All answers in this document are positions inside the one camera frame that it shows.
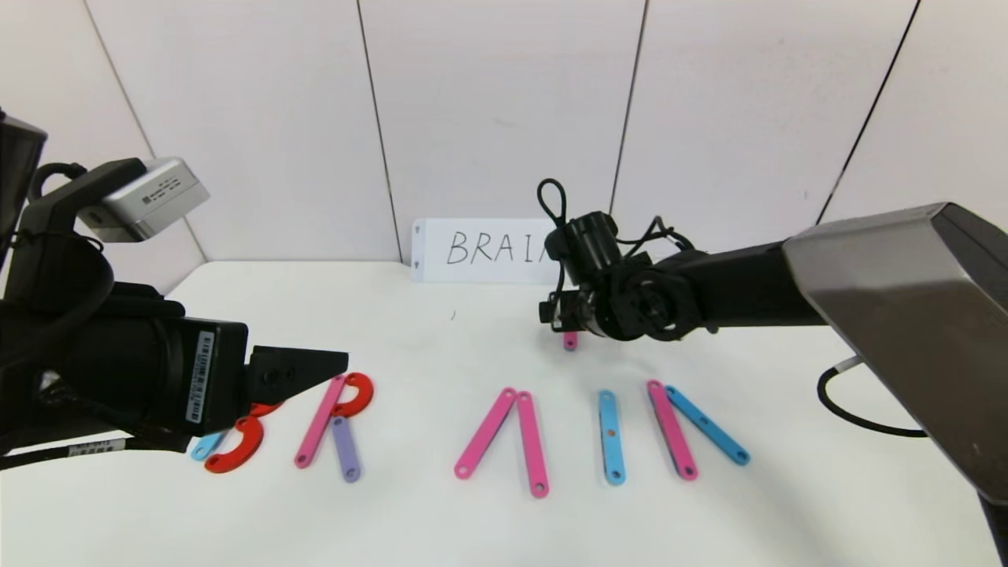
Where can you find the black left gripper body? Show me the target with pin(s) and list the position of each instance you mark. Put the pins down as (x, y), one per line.
(214, 376)

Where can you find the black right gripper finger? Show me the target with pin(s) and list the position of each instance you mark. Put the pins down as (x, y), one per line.
(550, 312)

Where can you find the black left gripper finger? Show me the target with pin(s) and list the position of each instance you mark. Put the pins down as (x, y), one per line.
(295, 372)

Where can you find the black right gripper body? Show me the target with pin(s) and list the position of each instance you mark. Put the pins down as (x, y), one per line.
(564, 315)

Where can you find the pink bar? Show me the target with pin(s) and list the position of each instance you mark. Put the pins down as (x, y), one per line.
(672, 433)
(531, 442)
(485, 432)
(315, 437)
(570, 342)

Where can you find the small red arc piece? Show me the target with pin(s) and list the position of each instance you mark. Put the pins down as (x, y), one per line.
(362, 392)

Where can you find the short purple bar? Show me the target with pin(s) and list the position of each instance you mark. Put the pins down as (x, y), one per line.
(346, 449)

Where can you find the short blue bar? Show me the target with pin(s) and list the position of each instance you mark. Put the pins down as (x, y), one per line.
(709, 425)

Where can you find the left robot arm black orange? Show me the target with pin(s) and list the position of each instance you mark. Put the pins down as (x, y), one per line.
(55, 315)

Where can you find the white BRAIN sign card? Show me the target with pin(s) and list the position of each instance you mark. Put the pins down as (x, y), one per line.
(488, 272)

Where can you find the medium red arc piece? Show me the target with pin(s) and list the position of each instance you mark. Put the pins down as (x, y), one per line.
(266, 409)

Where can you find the long blue flat bar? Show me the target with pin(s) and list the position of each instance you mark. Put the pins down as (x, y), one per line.
(205, 447)

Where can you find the large red arc piece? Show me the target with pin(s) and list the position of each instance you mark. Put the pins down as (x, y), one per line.
(248, 445)

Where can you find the blue bar with three holes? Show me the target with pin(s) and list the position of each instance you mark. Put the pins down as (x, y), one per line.
(611, 449)

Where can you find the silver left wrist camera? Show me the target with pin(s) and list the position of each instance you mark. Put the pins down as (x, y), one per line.
(146, 197)

